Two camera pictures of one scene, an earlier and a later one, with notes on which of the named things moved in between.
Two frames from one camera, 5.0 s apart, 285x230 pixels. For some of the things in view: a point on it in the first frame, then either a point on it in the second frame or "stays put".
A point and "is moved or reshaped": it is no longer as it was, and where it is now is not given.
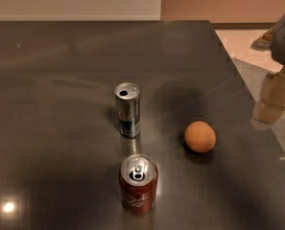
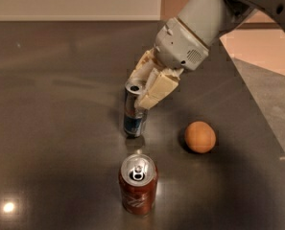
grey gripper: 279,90 to 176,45
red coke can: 138,178 stays put
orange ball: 200,137 stays put
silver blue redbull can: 128,98 is moved or reshaped
